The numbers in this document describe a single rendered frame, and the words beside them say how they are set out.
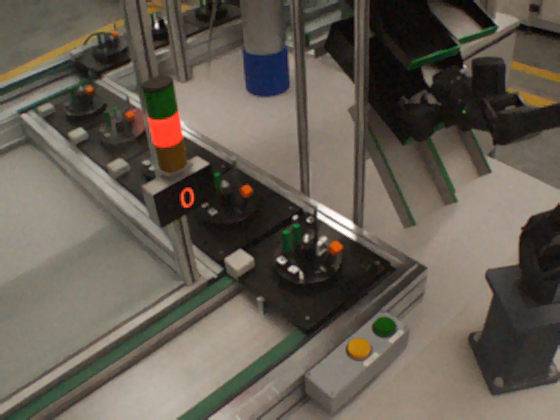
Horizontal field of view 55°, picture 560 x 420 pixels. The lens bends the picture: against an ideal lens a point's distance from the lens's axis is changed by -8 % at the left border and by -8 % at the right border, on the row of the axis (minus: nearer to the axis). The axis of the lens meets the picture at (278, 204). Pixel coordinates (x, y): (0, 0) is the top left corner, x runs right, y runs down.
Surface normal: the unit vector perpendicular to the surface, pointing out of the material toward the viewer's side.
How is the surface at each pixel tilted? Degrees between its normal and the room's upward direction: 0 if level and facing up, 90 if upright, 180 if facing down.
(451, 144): 45
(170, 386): 0
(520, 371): 90
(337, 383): 0
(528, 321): 0
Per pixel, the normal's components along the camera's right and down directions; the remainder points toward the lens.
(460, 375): -0.06, -0.78
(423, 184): 0.34, -0.19
